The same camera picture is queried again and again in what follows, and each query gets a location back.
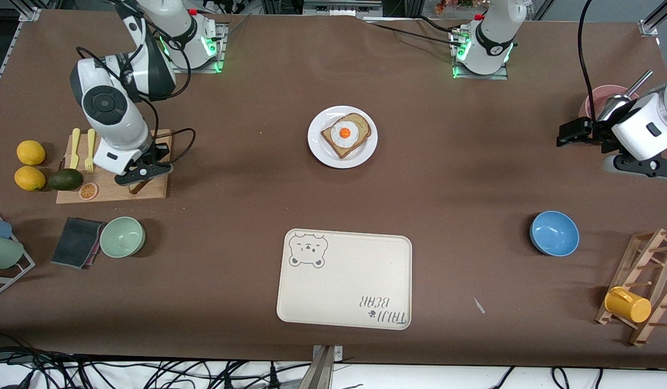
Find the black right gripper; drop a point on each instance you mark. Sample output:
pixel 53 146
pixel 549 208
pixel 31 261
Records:
pixel 157 153

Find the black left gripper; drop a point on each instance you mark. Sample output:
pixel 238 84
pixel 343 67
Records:
pixel 602 133

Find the untoasted bread slice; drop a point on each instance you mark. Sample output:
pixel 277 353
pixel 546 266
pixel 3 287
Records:
pixel 139 188

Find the toy fried egg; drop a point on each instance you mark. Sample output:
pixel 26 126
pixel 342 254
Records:
pixel 339 141

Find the toasted bread slice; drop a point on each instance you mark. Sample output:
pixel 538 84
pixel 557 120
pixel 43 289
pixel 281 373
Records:
pixel 361 127

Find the white round plate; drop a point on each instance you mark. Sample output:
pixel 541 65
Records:
pixel 366 154

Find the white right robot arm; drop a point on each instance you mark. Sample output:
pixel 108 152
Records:
pixel 109 102

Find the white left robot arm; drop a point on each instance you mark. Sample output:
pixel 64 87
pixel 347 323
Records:
pixel 490 48

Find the pink bowl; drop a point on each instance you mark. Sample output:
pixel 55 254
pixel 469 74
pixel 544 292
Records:
pixel 595 100

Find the metal scoop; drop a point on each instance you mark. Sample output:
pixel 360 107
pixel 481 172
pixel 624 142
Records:
pixel 614 104

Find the wooden cutting board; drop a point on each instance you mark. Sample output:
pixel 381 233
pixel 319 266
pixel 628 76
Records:
pixel 109 192

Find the yellow plastic fork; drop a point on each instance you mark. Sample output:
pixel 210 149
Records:
pixel 89 148

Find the toy orange half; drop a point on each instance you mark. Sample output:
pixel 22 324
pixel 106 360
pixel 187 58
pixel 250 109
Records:
pixel 88 191

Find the yellow plastic knife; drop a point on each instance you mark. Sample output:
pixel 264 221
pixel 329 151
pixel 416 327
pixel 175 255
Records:
pixel 75 148

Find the mint green bowl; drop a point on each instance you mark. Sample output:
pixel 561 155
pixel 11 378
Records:
pixel 122 236

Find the green avocado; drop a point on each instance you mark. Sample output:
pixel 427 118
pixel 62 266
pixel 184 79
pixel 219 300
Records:
pixel 66 180

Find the blue bowl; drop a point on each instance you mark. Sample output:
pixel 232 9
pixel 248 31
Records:
pixel 554 233

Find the folded dark grey cloth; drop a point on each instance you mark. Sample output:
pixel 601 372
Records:
pixel 77 243

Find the wooden mug rack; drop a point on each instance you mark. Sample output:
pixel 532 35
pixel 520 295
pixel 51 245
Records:
pixel 633 254

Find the yellow lemon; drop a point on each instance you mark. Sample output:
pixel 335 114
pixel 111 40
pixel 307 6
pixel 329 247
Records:
pixel 29 178
pixel 31 153

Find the yellow mug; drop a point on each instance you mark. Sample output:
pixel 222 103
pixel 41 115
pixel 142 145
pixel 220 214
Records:
pixel 628 305

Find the pale green cup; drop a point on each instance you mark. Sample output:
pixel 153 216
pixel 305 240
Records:
pixel 4 253

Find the small paper scrap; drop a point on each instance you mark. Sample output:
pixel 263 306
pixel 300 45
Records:
pixel 479 306

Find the cream bear print tray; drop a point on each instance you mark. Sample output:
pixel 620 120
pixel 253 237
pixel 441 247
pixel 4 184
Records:
pixel 344 286

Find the grey box behind table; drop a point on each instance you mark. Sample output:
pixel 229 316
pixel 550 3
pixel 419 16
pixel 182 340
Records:
pixel 341 7

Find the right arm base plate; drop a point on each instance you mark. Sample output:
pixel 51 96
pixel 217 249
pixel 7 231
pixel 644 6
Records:
pixel 174 69

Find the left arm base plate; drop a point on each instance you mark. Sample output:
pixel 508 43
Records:
pixel 501 75

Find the metal table bracket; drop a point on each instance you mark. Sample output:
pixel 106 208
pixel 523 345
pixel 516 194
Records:
pixel 328 354

